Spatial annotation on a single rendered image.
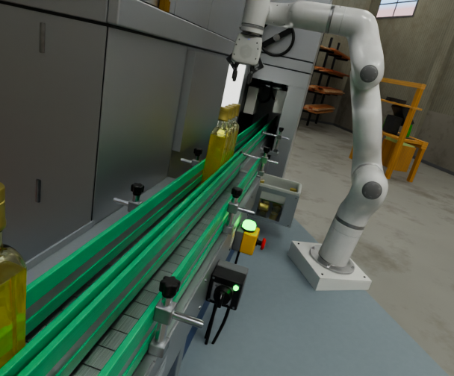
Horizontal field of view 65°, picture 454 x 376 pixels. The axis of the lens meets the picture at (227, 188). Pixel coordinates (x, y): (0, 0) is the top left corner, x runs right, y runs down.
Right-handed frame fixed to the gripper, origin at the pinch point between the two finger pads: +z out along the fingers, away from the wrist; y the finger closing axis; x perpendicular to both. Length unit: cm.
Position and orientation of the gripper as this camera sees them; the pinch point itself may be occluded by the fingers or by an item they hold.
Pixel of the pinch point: (241, 77)
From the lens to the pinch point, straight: 142.3
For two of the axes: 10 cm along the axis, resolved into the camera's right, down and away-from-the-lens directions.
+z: -2.0, 9.2, 3.4
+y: 9.5, 2.7, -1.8
